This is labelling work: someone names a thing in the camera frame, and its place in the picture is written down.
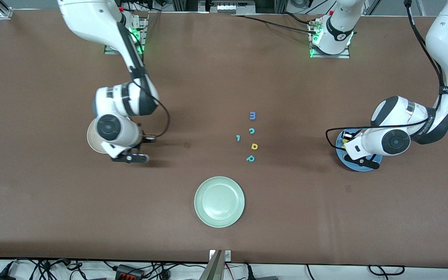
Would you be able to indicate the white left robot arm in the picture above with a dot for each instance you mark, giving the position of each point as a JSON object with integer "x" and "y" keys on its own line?
{"x": 395, "y": 142}

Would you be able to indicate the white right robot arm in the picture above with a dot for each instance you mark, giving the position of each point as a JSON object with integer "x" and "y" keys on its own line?
{"x": 109, "y": 127}

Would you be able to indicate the blue plate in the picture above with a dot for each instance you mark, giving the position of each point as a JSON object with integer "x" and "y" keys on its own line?
{"x": 358, "y": 168}

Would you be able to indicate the beige brown plate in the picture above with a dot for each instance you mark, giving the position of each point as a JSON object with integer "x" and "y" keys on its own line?
{"x": 91, "y": 138}

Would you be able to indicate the pale green plate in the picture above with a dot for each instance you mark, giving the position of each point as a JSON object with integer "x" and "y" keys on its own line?
{"x": 219, "y": 202}

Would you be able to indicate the teal foam letter p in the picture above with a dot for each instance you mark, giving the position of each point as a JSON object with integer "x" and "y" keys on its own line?
{"x": 250, "y": 158}

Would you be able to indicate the black orange power strip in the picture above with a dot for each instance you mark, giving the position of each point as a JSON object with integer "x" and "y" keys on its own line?
{"x": 128, "y": 272}

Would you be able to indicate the metal control box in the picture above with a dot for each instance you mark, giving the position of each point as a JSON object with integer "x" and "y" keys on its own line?
{"x": 231, "y": 7}

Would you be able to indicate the black power plug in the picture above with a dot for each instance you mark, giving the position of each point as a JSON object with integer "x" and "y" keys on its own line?
{"x": 250, "y": 274}

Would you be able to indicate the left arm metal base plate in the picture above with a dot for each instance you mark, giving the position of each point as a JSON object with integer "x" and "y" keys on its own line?
{"x": 344, "y": 55}

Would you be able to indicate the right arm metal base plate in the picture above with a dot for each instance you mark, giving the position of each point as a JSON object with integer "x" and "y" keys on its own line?
{"x": 109, "y": 51}

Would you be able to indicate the white metal bracket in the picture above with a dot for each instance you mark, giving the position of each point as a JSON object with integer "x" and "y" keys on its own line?
{"x": 228, "y": 255}

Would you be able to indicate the aluminium profile post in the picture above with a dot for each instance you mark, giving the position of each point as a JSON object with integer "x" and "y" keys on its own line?
{"x": 214, "y": 268}

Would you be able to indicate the aluminium corner frame bracket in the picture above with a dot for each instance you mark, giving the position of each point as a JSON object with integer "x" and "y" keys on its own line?
{"x": 5, "y": 14}

